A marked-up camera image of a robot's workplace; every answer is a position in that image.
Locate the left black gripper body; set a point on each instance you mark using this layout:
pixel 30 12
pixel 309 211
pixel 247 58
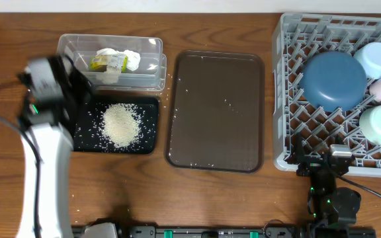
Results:
pixel 78 99

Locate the white napkin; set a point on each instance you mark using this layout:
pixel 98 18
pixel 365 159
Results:
pixel 132 65

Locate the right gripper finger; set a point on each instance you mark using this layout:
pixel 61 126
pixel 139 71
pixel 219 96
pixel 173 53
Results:
pixel 338 140
pixel 298 155

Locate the dark blue plate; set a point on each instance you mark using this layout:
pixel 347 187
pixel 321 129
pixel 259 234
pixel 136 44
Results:
pixel 333 80

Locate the black plastic tray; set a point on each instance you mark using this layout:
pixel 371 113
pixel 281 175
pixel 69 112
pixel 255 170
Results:
pixel 147 139

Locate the dark brown serving tray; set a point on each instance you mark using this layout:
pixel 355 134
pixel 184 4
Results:
pixel 217 112

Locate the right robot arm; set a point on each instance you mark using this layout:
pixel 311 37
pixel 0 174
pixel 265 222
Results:
pixel 334 208

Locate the yellow snack wrapper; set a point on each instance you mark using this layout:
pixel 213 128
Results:
pixel 108 62

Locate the clear plastic bin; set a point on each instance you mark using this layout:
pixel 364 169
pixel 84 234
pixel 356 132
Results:
pixel 81 48

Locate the light blue bowl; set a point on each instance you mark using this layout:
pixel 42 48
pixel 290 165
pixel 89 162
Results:
pixel 369 56

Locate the pile of white rice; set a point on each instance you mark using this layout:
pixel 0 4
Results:
pixel 121 125

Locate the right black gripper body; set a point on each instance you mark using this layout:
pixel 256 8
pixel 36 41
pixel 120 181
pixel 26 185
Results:
pixel 310 164

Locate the grey dishwasher rack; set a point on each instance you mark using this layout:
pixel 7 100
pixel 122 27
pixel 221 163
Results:
pixel 297 38

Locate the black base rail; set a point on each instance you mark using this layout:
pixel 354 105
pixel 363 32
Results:
pixel 110 230

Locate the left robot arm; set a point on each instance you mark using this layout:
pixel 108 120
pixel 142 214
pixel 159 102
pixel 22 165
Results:
pixel 55 92

